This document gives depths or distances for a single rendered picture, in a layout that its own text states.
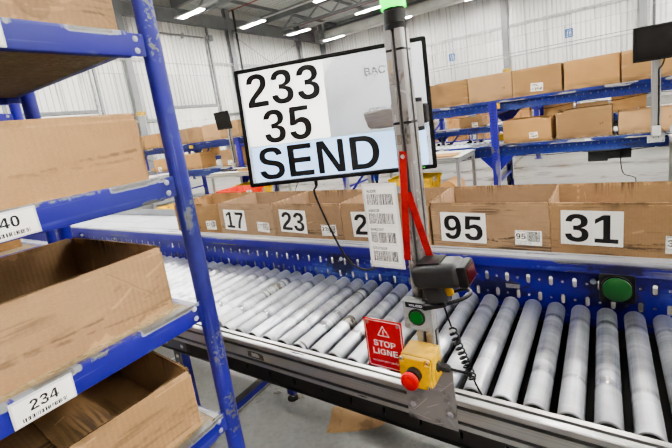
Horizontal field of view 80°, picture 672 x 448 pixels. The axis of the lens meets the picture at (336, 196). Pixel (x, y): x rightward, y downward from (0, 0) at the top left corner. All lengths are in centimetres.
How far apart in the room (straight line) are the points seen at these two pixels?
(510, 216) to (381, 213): 64
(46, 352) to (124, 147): 27
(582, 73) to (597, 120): 64
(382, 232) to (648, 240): 82
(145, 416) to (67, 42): 51
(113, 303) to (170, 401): 18
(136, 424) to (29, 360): 18
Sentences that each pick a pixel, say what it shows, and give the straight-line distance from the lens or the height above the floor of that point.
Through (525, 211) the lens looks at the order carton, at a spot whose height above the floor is 102.
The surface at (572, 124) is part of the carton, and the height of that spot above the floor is 97.
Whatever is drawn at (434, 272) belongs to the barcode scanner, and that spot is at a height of 107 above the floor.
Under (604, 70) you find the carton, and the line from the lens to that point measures 589.
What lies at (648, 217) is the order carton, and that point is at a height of 101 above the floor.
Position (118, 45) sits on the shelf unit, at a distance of 63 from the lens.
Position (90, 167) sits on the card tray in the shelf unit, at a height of 137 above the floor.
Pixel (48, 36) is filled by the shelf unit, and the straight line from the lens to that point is 59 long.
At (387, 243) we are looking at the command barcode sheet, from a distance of 91.
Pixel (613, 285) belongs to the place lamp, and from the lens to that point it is 140.
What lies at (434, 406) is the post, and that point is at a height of 71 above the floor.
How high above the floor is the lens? 139
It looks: 10 degrees down
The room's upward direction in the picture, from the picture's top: 8 degrees counter-clockwise
